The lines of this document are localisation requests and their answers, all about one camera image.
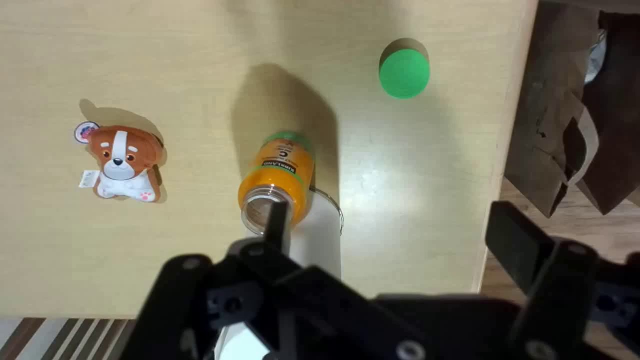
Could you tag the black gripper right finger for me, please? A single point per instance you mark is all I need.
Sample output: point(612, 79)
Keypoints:
point(521, 246)

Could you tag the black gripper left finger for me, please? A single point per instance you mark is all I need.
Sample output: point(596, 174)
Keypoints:
point(276, 227)

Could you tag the dog print snack packet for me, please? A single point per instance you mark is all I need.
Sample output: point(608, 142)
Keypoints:
point(121, 160)

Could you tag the brown paper bag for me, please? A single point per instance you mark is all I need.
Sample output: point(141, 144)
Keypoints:
point(553, 101)

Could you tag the white paper towel roll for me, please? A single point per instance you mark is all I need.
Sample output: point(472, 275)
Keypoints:
point(321, 233)

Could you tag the orange juice bottle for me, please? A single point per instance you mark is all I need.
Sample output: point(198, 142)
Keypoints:
point(280, 166)

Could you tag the green plastic lid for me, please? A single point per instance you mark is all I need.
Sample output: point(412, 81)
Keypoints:
point(405, 72)

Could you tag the light wooden slat-back chair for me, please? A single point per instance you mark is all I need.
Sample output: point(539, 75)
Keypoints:
point(61, 337)

